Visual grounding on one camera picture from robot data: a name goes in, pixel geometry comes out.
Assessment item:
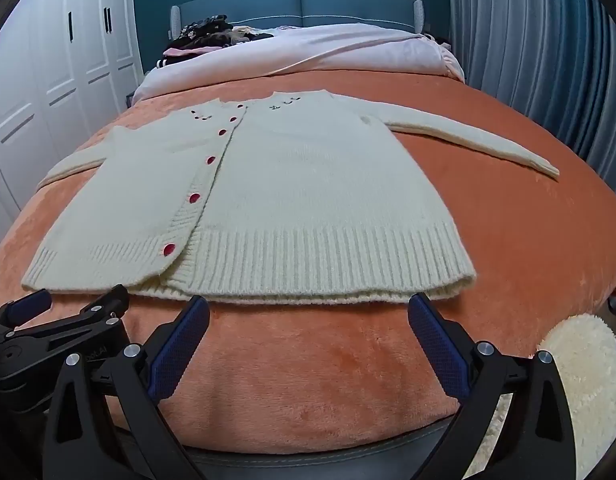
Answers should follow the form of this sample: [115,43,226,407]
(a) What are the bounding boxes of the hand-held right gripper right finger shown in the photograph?
[408,292,573,480]

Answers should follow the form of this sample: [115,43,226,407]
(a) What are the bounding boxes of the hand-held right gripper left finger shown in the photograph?
[42,295,211,480]

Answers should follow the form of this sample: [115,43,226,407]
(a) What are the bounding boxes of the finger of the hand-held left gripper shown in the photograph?
[63,284,130,341]
[0,289,54,333]

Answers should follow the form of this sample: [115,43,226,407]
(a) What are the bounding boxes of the cream knit cardigan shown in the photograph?
[20,89,561,307]

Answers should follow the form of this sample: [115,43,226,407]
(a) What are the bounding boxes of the pile of dark clothes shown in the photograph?
[155,15,275,68]

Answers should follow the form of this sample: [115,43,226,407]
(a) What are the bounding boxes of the orange plush blanket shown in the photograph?
[0,67,616,456]

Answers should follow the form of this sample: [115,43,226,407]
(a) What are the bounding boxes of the cream fluffy rug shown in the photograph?
[468,312,616,480]

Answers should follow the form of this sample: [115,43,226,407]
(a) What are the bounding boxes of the white wardrobe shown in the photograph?
[0,0,145,261]

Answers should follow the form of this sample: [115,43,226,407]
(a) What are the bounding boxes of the pale pink duvet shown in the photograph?
[132,25,466,106]

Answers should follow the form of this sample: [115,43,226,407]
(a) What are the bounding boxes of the blue-grey curtain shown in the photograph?
[445,0,616,201]

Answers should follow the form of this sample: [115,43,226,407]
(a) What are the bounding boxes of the teal padded headboard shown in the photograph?
[170,0,425,37]

